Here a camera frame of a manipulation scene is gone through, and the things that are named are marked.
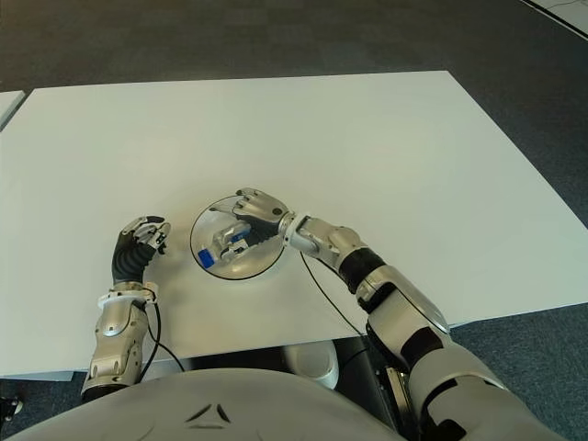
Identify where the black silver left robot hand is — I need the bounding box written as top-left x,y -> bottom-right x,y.
112,214 -> 172,286

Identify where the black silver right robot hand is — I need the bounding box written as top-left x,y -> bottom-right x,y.
207,187 -> 293,261

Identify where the clear water bottle blue cap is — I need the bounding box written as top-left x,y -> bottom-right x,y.
196,221 -> 253,270

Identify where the white plate with black rim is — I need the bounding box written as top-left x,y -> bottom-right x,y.
189,195 -> 286,280

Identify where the grey robot torso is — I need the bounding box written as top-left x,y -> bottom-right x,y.
8,367 -> 401,441

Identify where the black stand with caster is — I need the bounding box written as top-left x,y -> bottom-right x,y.
0,394 -> 24,422

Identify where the neighbouring white table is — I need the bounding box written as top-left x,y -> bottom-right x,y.
0,90 -> 25,132

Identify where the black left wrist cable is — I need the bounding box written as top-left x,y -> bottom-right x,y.
140,300 -> 185,382

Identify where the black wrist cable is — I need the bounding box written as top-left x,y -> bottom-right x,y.
299,252 -> 368,339
140,300 -> 185,382

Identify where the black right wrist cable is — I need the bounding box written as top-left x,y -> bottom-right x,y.
299,252 -> 368,339

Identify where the silver cylindrical pedestal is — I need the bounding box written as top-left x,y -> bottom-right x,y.
282,342 -> 341,391

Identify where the metal floor bracket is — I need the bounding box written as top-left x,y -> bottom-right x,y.
383,365 -> 413,437

